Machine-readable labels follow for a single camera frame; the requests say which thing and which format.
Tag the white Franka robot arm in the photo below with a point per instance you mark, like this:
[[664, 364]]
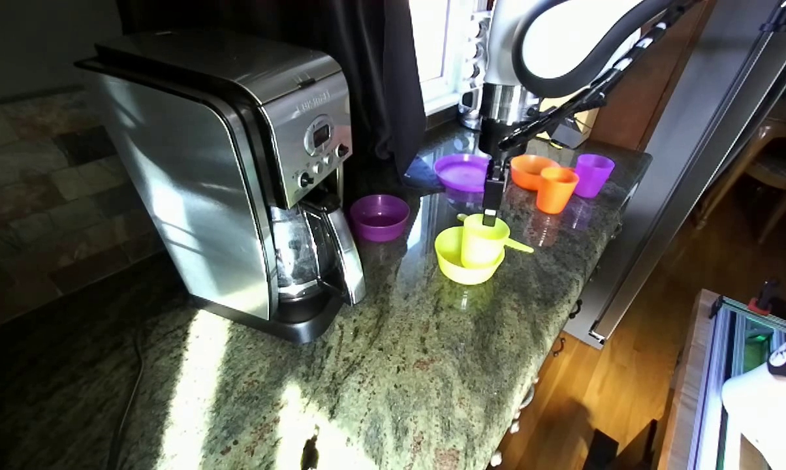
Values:
[[565, 40]]

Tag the orange plastic bowl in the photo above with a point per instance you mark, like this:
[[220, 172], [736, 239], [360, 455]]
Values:
[[526, 170]]

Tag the purple plastic cup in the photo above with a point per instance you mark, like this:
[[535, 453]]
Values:
[[595, 175]]

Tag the stainless steel coffee maker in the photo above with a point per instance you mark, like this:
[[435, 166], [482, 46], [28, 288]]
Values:
[[191, 166]]

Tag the glass coffee carafe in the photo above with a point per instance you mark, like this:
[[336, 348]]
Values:
[[298, 251]]

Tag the window with white frame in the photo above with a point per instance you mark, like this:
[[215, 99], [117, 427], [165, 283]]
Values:
[[446, 48]]

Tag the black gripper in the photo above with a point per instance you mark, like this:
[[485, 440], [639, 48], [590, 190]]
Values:
[[497, 147]]

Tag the purple plastic plate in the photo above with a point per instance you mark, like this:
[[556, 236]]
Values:
[[460, 172]]

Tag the yellow plastic bowl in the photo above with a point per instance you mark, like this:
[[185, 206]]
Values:
[[456, 262]]

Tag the yellow plastic cup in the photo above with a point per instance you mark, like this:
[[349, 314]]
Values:
[[485, 245]]

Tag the stainless steel refrigerator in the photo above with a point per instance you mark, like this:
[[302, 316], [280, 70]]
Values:
[[695, 172]]

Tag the orange plastic cup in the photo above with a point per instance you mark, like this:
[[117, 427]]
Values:
[[556, 193]]

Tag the white storage cart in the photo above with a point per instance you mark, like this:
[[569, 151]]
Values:
[[733, 392]]

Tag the wooden chair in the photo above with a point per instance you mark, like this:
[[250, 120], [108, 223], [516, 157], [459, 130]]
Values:
[[779, 170]]

